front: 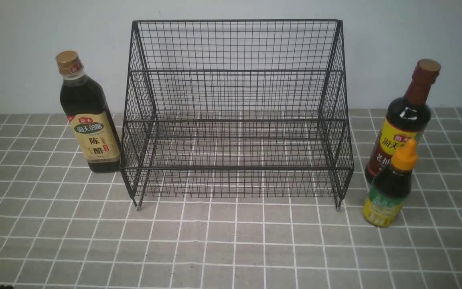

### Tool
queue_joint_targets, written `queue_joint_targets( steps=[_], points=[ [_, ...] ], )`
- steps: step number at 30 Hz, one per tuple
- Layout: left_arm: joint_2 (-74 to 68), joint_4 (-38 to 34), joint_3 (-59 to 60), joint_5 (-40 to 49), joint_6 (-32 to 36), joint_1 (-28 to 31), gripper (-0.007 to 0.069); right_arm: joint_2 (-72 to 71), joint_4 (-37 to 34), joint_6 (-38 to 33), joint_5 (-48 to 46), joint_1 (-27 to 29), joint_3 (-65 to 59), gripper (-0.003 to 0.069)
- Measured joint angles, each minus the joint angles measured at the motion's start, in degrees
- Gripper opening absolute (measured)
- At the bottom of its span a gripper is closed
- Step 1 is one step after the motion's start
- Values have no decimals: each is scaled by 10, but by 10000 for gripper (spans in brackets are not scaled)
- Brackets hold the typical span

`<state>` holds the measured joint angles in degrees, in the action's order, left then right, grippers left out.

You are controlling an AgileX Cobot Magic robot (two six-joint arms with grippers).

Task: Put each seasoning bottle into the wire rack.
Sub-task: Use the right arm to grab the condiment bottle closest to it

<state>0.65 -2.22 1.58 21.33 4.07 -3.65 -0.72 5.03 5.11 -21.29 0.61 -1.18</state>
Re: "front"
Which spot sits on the grey checked tablecloth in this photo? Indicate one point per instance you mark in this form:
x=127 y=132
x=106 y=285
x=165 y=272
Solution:
x=64 y=227

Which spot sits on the soy sauce bottle red cap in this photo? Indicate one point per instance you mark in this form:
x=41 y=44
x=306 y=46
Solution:
x=406 y=117

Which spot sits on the black wire mesh rack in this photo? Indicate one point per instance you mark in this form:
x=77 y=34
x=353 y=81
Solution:
x=237 y=109

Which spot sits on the small bottle with orange cap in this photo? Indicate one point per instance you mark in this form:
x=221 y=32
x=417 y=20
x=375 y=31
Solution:
x=391 y=186

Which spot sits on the vinegar bottle with gold cap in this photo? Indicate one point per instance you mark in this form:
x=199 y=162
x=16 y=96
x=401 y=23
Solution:
x=84 y=104

